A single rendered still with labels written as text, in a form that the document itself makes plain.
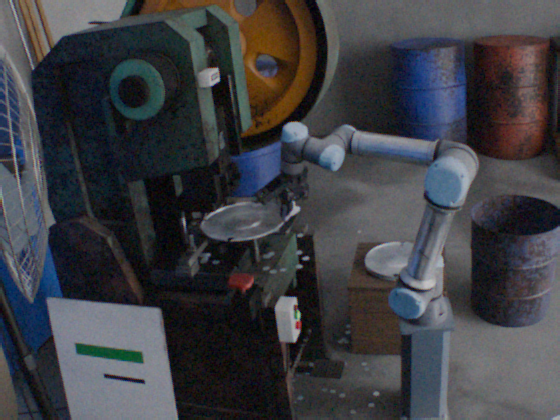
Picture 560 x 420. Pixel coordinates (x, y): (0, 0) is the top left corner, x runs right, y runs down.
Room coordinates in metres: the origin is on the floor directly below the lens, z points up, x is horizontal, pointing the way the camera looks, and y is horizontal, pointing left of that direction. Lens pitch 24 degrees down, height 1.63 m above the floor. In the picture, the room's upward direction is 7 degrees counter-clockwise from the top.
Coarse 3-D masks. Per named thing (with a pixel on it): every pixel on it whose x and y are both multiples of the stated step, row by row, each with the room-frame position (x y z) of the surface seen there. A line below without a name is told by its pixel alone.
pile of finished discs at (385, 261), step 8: (376, 248) 2.25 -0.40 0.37; (384, 248) 2.24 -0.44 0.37; (392, 248) 2.23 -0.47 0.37; (400, 248) 2.22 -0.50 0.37; (408, 248) 2.21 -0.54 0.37; (368, 256) 2.19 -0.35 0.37; (376, 256) 2.18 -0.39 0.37; (384, 256) 2.17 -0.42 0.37; (392, 256) 2.15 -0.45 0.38; (400, 256) 2.14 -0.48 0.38; (408, 256) 2.13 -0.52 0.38; (368, 264) 2.12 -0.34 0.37; (376, 264) 2.11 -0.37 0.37; (384, 264) 2.10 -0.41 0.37; (392, 264) 2.09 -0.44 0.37; (400, 264) 2.08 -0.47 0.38; (376, 272) 2.05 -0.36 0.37; (384, 272) 2.04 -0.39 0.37; (392, 272) 2.03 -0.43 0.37; (392, 280) 2.00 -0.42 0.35
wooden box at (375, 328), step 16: (352, 272) 2.11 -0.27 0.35; (368, 272) 2.09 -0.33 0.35; (352, 288) 2.00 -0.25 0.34; (368, 288) 1.98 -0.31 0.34; (384, 288) 1.96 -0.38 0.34; (352, 304) 2.00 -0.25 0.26; (368, 304) 1.98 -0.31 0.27; (384, 304) 1.96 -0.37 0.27; (352, 320) 2.00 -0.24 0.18; (368, 320) 1.98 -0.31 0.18; (384, 320) 1.96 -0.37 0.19; (352, 336) 2.00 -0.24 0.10; (368, 336) 1.98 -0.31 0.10; (384, 336) 1.96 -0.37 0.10; (400, 336) 1.94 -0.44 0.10; (352, 352) 2.00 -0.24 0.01; (368, 352) 1.98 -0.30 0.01; (384, 352) 1.96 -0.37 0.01; (400, 352) 1.94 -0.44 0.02
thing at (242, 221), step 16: (224, 208) 1.95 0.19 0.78; (240, 208) 1.93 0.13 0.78; (256, 208) 1.91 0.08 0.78; (272, 208) 1.90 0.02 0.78; (208, 224) 1.83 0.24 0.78; (224, 224) 1.82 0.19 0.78; (240, 224) 1.79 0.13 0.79; (256, 224) 1.78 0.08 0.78; (272, 224) 1.77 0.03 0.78; (224, 240) 1.69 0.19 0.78; (240, 240) 1.68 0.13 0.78
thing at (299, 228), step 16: (304, 224) 2.02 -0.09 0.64; (304, 240) 1.98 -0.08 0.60; (304, 256) 1.98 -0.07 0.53; (304, 272) 2.00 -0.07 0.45; (304, 288) 2.00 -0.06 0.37; (320, 288) 2.00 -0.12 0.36; (304, 304) 1.99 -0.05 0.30; (320, 304) 1.98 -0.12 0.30; (304, 320) 1.99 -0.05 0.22; (320, 320) 1.97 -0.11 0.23; (320, 336) 1.97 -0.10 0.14; (304, 352) 2.00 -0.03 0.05; (320, 352) 1.98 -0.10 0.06
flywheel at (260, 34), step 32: (160, 0) 2.25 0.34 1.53; (192, 0) 2.25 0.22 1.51; (224, 0) 2.20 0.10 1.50; (256, 0) 2.16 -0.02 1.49; (288, 0) 2.09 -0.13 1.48; (256, 32) 2.17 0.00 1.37; (288, 32) 2.13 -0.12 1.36; (320, 32) 2.12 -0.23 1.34; (288, 64) 2.13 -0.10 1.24; (320, 64) 2.14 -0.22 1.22; (256, 96) 2.18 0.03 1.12; (288, 96) 2.10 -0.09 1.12; (256, 128) 2.15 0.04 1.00
